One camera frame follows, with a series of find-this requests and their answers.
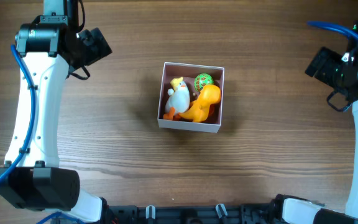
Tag white plush duck toy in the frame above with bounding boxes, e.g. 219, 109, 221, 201
163, 77, 190, 120

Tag green patterned ball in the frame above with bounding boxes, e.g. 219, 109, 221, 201
194, 73, 214, 92

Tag left blue cable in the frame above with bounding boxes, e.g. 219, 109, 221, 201
0, 44, 83, 224

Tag white cardboard box pink interior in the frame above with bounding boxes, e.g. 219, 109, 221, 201
157, 62, 225, 133

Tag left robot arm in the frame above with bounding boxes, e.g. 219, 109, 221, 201
0, 0, 114, 223

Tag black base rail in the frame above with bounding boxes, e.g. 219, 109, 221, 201
110, 203, 282, 224

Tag orange plastic dinosaur toy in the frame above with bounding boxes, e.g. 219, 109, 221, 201
179, 84, 221, 123

